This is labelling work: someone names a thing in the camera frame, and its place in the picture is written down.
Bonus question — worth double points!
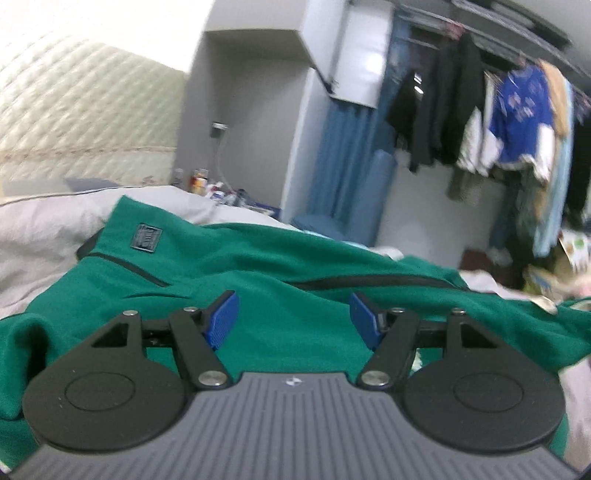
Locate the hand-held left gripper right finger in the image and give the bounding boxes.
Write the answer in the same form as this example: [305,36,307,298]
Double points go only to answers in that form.
[349,291,498,392]

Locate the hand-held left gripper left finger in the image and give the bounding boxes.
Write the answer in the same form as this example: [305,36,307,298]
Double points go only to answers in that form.
[90,290,241,391]

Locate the green fleece jacket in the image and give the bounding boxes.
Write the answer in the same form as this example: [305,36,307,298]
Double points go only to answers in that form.
[0,195,591,462]

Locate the blue upholstered chair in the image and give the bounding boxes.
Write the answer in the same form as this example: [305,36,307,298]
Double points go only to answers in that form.
[292,150,399,245]

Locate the blue curtain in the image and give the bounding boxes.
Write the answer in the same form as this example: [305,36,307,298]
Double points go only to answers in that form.
[307,99,384,230]

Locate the grey-green hanging garment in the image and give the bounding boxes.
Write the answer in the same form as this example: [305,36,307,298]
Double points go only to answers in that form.
[447,168,481,205]

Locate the blue hanging jeans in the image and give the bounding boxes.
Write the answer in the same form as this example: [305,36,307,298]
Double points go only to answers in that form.
[489,180,523,259]

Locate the grey bed duvet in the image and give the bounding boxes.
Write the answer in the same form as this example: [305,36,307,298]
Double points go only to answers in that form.
[0,185,591,480]

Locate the white hanging garment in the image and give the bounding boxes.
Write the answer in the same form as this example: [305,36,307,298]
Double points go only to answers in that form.
[457,108,504,176]

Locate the colourful printed box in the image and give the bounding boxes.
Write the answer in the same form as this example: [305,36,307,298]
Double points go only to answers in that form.
[556,231,591,273]

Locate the cream quilted headboard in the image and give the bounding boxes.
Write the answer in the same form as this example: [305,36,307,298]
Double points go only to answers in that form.
[0,32,188,188]

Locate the blue and white jersey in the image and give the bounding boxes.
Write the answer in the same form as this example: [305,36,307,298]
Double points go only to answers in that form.
[488,65,555,168]

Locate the beige hanging garment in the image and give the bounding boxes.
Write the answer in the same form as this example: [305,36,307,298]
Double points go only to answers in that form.
[538,60,573,134]

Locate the white wall cabinet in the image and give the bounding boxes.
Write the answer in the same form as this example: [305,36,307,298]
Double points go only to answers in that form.
[300,0,395,109]

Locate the metal clothes rail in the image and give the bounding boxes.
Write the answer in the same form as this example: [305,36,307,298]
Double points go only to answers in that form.
[397,0,591,107]

